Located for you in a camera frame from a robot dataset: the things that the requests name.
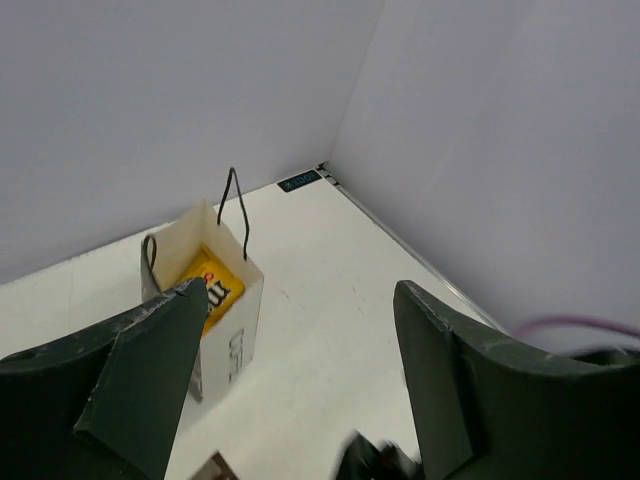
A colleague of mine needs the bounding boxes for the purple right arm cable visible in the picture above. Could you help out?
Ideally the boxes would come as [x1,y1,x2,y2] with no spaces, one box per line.
[514,314,640,339]

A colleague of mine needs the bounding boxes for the yellow M&M's packet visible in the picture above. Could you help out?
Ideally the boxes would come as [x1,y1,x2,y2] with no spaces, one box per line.
[175,244,245,336]

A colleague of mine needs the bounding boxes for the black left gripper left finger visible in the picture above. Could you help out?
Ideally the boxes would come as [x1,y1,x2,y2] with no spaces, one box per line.
[1,279,208,479]

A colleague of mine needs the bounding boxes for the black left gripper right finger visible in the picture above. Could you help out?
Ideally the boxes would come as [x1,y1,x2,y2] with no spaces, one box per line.
[393,281,639,479]

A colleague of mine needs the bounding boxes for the white paper coffee bag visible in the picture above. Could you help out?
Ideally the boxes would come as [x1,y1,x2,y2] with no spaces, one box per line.
[139,167,265,405]

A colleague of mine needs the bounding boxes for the brown chocolate bar wrapper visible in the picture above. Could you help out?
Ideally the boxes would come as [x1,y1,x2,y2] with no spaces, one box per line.
[191,451,238,480]

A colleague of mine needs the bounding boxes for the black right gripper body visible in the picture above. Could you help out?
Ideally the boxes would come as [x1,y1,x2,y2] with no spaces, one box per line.
[333,432,424,480]

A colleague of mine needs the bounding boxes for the black corner label right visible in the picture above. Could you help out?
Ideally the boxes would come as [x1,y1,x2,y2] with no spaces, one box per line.
[277,169,322,193]

